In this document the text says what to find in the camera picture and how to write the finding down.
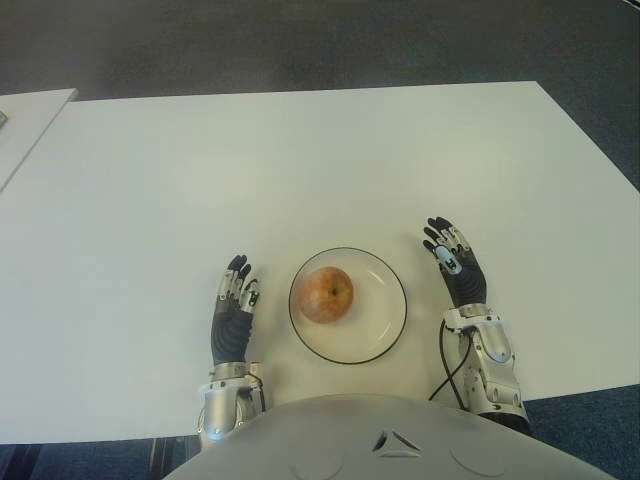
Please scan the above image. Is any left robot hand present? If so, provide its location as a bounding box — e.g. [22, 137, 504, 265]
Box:
[209, 254, 262, 368]

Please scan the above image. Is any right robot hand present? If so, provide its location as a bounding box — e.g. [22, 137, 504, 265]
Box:
[422, 215, 489, 312]

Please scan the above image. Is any grey robot torso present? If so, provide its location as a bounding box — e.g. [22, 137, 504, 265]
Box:
[162, 392, 624, 480]

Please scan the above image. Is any white plate with black rim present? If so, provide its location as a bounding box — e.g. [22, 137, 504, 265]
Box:
[288, 247, 408, 364]

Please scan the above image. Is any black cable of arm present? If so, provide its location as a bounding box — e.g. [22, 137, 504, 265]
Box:
[427, 319, 472, 407]
[247, 366, 267, 414]

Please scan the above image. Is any red yellow apple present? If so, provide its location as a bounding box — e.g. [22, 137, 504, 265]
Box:
[297, 266, 356, 324]

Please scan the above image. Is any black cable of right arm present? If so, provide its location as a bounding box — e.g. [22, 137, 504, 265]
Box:
[427, 319, 472, 407]

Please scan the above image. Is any white side table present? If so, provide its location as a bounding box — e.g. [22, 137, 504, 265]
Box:
[0, 88, 79, 194]

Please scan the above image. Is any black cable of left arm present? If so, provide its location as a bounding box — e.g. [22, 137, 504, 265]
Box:
[247, 366, 267, 414]

